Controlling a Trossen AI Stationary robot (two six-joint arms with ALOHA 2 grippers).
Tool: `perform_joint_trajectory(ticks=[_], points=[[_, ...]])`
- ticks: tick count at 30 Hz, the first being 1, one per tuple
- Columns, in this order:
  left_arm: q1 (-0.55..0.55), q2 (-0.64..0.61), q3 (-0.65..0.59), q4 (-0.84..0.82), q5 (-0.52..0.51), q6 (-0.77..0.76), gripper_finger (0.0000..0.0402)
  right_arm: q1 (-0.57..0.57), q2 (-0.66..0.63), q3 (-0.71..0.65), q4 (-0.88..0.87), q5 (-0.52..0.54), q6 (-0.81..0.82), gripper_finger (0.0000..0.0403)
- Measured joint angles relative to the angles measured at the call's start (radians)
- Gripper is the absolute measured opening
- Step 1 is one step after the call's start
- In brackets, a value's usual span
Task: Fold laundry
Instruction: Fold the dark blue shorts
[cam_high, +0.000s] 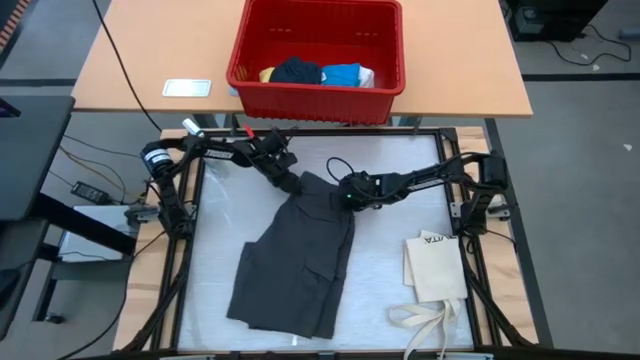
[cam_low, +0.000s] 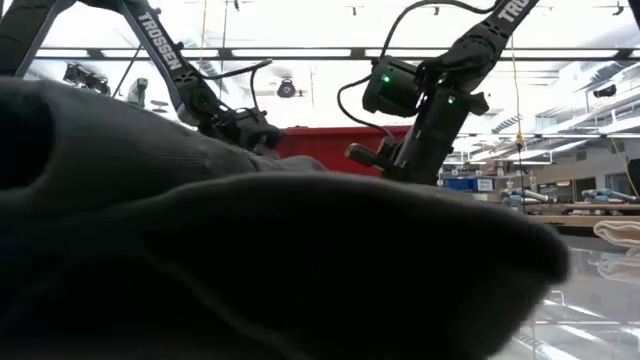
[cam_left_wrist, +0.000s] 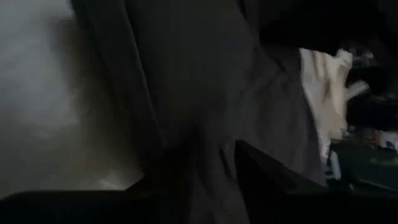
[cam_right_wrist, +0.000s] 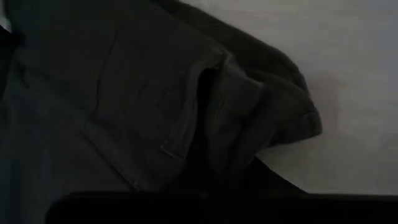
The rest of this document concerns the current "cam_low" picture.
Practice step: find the dark grey trousers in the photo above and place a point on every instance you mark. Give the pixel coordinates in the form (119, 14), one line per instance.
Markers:
(250, 275)

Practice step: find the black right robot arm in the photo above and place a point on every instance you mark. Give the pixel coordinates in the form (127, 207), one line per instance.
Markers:
(480, 45)

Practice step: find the pale background robot arm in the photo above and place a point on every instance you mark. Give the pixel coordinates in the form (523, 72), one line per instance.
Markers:
(530, 195)
(607, 195)

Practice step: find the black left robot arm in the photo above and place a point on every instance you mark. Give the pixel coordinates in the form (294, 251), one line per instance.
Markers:
(160, 42)

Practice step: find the red plastic laundry basket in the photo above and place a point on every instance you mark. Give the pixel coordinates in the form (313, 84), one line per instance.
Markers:
(340, 150)

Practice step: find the blue storage box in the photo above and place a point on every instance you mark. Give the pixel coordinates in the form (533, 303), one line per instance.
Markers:
(465, 184)

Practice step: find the black ceiling lamp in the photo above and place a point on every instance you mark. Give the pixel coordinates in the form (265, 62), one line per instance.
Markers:
(286, 89)

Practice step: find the black ceiling track lights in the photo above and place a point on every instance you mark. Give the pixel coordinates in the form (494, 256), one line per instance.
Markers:
(85, 80)

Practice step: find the black ceiling speaker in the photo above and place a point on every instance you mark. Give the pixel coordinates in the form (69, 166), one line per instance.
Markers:
(605, 91)

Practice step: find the black chair backrest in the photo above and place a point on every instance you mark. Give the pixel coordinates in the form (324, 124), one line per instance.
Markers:
(635, 177)

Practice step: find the cream canvas tote bag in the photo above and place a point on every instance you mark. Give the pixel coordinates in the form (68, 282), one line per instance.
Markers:
(620, 232)

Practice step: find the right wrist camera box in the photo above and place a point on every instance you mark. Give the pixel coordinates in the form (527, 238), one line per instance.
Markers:
(362, 154)

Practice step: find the black overhead rail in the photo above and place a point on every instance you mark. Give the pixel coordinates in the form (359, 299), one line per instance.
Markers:
(300, 53)

